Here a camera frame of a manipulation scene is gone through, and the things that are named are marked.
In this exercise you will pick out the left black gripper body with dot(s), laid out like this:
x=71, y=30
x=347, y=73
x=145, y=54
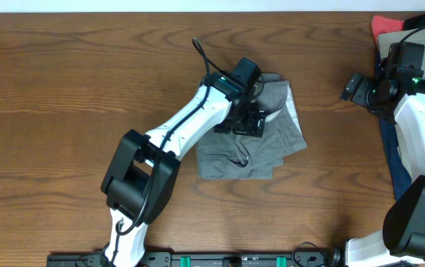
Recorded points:
x=247, y=123

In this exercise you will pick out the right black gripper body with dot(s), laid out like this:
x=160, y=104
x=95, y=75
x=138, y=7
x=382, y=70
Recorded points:
x=374, y=105

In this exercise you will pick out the grey shorts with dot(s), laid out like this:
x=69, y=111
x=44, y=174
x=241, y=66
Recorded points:
x=232, y=156

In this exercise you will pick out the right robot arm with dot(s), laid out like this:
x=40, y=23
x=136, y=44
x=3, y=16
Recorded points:
x=401, y=100

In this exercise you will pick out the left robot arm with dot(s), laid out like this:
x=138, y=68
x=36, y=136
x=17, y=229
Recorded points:
x=140, y=178

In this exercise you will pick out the red cloth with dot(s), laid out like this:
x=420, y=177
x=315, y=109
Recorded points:
x=381, y=25

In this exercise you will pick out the navy blue cloth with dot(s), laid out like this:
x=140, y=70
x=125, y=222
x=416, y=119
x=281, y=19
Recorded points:
x=400, y=177

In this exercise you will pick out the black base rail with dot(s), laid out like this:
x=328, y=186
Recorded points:
x=304, y=255

